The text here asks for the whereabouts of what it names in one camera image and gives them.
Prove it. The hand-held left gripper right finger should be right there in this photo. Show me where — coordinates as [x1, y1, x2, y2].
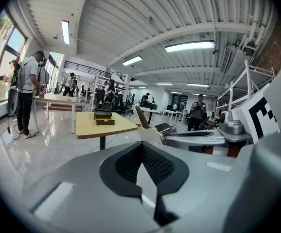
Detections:
[142, 141, 244, 233]

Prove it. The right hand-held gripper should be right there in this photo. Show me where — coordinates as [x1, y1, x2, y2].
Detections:
[154, 83, 281, 152]

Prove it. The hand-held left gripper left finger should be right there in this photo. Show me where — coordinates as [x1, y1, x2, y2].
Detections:
[21, 141, 163, 233]

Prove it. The black tray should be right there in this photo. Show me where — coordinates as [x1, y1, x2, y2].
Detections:
[93, 107, 116, 127]

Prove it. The small white table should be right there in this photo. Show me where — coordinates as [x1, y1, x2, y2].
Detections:
[161, 109, 188, 124]

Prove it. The round white table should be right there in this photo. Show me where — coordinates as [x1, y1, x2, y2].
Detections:
[139, 106, 161, 126]

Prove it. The yellow table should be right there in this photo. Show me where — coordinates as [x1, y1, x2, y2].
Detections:
[75, 111, 139, 151]

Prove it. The white shelving rack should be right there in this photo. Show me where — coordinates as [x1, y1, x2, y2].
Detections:
[215, 59, 276, 117]
[90, 73, 129, 112]

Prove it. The ceiling light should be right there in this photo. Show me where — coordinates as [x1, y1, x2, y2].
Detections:
[61, 20, 71, 46]
[164, 40, 216, 53]
[122, 55, 143, 67]

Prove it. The ceiling air conditioner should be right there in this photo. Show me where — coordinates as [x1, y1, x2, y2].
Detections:
[219, 45, 247, 76]

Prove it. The wooden table with white legs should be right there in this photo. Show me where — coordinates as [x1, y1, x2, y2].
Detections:
[32, 93, 78, 134]

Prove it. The black balcony railing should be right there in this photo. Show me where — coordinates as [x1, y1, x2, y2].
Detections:
[63, 60, 112, 79]

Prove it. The large window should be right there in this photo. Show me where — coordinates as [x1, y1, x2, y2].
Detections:
[0, 8, 29, 107]

